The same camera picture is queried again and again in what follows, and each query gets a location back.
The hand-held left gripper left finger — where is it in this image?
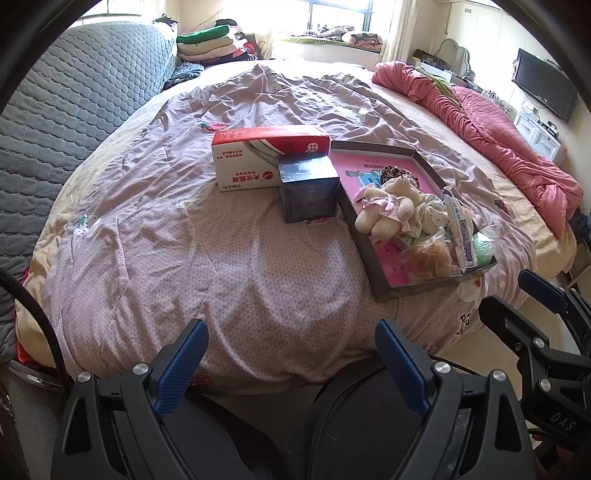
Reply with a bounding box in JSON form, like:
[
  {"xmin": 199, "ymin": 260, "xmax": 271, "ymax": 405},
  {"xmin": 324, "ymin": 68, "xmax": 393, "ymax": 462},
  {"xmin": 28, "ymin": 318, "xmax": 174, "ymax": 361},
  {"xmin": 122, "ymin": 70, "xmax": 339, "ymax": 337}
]
[{"xmin": 51, "ymin": 318, "xmax": 211, "ymax": 480}]

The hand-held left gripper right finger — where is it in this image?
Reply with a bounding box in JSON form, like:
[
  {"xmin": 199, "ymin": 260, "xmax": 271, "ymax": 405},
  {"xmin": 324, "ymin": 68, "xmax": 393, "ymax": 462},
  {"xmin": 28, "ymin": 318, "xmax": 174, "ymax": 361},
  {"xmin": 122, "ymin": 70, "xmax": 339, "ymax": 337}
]
[{"xmin": 373, "ymin": 318, "xmax": 536, "ymax": 480}]

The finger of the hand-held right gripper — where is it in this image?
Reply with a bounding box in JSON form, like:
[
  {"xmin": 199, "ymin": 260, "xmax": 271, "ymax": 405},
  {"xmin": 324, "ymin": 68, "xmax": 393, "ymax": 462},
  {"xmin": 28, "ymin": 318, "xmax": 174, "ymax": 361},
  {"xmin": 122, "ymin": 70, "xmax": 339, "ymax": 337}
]
[
  {"xmin": 478, "ymin": 295, "xmax": 574, "ymax": 380},
  {"xmin": 517, "ymin": 270, "xmax": 591, "ymax": 334}
]

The green item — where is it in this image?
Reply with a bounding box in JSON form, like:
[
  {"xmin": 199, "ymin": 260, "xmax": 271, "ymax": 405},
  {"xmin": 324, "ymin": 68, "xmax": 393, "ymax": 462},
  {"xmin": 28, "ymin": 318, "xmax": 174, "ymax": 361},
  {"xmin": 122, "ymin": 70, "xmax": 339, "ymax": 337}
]
[{"xmin": 471, "ymin": 226, "xmax": 497, "ymax": 268}]

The dark framed tray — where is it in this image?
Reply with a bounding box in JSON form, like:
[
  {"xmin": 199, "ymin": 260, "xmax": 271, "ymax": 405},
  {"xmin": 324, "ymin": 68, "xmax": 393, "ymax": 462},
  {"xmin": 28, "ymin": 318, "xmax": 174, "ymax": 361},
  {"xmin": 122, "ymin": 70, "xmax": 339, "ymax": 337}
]
[{"xmin": 330, "ymin": 140, "xmax": 498, "ymax": 303}]

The white clear-wrapped packet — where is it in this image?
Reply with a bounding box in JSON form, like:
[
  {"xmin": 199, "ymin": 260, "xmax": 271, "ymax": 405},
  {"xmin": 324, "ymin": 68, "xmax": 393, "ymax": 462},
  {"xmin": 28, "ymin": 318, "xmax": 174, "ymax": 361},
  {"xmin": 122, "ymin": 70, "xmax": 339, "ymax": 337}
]
[{"xmin": 442, "ymin": 185, "xmax": 478, "ymax": 271}]

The peach towel pack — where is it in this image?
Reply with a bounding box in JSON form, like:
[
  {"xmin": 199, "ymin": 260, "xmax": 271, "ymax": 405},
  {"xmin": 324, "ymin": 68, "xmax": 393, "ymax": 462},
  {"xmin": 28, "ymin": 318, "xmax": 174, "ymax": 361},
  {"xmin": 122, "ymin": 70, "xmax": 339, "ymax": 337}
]
[{"xmin": 402, "ymin": 235, "xmax": 455, "ymax": 280}]

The green patterned tissue pack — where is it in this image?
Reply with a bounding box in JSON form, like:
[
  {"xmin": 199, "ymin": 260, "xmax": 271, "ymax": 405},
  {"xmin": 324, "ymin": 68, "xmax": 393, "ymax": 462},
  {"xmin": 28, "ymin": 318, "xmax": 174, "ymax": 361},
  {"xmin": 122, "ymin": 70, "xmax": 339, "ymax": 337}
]
[{"xmin": 397, "ymin": 232, "xmax": 437, "ymax": 250}]

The white floral scrunchie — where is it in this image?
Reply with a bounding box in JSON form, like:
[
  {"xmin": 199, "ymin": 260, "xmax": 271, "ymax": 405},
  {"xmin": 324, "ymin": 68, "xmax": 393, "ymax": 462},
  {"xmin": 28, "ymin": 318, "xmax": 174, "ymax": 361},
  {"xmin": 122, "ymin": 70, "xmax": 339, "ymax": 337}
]
[{"xmin": 413, "ymin": 191, "xmax": 451, "ymax": 236}]

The cream plush toy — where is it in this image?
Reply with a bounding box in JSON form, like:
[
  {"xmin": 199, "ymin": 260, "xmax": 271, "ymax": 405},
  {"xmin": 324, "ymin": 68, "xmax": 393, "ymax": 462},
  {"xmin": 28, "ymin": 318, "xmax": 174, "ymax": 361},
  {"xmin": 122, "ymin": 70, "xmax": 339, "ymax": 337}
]
[{"xmin": 353, "ymin": 178, "xmax": 423, "ymax": 243}]

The leopard print scrunchie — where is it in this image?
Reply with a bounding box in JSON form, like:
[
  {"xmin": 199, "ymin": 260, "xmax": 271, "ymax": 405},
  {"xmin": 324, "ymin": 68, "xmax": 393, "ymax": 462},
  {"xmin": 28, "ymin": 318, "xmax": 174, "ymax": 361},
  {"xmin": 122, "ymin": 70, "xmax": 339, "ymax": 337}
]
[{"xmin": 379, "ymin": 165, "xmax": 419, "ymax": 188}]

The dark bag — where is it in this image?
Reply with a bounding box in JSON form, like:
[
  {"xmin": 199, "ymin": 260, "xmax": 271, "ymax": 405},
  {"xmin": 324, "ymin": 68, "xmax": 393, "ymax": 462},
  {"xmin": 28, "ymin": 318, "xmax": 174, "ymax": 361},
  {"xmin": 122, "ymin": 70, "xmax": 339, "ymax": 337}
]
[{"xmin": 570, "ymin": 210, "xmax": 591, "ymax": 245}]

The purple printed bed cover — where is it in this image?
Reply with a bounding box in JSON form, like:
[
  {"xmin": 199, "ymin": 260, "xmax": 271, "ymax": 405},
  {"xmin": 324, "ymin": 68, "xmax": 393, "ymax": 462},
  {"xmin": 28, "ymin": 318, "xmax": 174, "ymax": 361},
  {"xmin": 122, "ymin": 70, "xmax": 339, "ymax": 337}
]
[{"xmin": 16, "ymin": 60, "xmax": 578, "ymax": 398}]

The white drawer unit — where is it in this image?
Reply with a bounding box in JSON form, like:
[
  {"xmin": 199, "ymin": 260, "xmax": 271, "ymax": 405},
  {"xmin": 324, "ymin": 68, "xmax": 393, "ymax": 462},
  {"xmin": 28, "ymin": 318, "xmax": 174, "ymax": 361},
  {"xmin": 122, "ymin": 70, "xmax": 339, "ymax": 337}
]
[{"xmin": 513, "ymin": 104, "xmax": 563, "ymax": 160}]

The pink quilt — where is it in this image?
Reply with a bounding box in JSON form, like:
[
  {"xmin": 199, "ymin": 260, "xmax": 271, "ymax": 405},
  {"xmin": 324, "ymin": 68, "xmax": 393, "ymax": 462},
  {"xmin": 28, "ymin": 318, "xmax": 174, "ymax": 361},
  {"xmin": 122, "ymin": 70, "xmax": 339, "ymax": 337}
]
[{"xmin": 372, "ymin": 61, "xmax": 583, "ymax": 232}]

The dark blue box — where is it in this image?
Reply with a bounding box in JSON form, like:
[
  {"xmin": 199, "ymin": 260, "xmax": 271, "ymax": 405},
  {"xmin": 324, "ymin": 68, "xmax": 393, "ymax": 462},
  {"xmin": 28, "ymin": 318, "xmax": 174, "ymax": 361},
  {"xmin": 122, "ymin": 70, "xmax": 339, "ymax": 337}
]
[{"xmin": 277, "ymin": 153, "xmax": 341, "ymax": 224}]

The pink book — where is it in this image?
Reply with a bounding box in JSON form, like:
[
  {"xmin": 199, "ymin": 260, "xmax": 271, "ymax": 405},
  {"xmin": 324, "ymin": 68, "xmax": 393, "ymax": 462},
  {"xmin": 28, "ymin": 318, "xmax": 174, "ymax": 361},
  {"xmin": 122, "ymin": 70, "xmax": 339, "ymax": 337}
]
[{"xmin": 332, "ymin": 154, "xmax": 462, "ymax": 287}]

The black flat television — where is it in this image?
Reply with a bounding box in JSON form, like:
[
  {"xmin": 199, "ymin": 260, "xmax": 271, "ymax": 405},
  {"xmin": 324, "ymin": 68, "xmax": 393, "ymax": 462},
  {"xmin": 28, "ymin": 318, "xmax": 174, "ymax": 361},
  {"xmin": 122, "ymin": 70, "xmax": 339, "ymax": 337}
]
[{"xmin": 512, "ymin": 48, "xmax": 579, "ymax": 123}]

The red and white box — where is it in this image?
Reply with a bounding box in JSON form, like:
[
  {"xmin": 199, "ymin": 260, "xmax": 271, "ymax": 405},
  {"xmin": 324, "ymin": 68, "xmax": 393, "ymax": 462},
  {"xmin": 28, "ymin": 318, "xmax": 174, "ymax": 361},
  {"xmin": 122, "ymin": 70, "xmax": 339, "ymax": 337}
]
[{"xmin": 211, "ymin": 124, "xmax": 332, "ymax": 193}]

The green cloth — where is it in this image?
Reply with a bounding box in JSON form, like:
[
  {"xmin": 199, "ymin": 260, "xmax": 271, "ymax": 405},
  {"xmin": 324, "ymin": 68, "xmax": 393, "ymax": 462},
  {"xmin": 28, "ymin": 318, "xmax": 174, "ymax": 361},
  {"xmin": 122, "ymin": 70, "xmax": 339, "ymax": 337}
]
[{"xmin": 416, "ymin": 67, "xmax": 458, "ymax": 93}]

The black device on dresser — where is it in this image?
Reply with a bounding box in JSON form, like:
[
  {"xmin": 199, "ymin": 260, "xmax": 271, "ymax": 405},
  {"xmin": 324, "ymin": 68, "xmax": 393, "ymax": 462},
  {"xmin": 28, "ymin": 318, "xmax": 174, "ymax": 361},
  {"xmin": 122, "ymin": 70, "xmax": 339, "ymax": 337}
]
[{"xmin": 412, "ymin": 48, "xmax": 451, "ymax": 70}]

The grey quilted cover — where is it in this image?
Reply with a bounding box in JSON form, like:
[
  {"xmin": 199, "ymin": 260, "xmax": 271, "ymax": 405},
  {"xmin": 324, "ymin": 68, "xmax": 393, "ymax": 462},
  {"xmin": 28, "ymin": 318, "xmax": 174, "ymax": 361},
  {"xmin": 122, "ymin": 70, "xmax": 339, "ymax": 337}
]
[{"xmin": 0, "ymin": 21, "xmax": 178, "ymax": 342}]

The cream curtain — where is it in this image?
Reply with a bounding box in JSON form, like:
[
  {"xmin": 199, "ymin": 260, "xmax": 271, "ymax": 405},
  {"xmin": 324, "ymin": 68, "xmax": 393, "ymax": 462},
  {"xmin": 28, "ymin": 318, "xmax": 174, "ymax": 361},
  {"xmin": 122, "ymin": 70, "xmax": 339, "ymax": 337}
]
[{"xmin": 383, "ymin": 0, "xmax": 419, "ymax": 65}]

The dark patterned cloth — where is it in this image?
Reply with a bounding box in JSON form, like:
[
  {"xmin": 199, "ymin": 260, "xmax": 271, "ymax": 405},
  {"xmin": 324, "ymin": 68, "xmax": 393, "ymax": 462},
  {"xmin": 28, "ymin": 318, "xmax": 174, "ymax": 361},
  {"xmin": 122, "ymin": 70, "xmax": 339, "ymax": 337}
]
[{"xmin": 161, "ymin": 62, "xmax": 205, "ymax": 90}]

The patterned windowsill blanket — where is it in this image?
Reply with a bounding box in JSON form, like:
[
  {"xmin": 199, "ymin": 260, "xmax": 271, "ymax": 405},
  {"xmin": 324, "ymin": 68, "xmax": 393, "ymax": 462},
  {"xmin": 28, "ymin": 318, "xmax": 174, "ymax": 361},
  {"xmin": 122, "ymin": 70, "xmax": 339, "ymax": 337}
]
[{"xmin": 295, "ymin": 28, "xmax": 384, "ymax": 51}]

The stack of folded clothes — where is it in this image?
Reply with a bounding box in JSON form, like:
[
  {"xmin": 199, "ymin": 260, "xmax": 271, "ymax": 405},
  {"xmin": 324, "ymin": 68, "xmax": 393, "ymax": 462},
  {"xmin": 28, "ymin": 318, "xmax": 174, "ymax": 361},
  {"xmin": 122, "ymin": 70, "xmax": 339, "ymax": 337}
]
[{"xmin": 177, "ymin": 18, "xmax": 262, "ymax": 65}]

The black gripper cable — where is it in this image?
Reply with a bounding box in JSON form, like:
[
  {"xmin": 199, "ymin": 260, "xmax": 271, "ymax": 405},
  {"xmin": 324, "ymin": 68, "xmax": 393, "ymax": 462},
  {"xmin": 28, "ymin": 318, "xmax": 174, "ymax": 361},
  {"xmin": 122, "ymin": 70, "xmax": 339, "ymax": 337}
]
[{"xmin": 0, "ymin": 268, "xmax": 63, "ymax": 384}]

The white curved frame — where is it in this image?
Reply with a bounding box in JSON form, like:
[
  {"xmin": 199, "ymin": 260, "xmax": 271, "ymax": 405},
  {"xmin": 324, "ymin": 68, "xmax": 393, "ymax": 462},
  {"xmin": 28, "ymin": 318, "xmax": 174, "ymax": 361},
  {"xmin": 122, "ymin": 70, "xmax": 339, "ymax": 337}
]
[{"xmin": 436, "ymin": 38, "xmax": 468, "ymax": 77}]

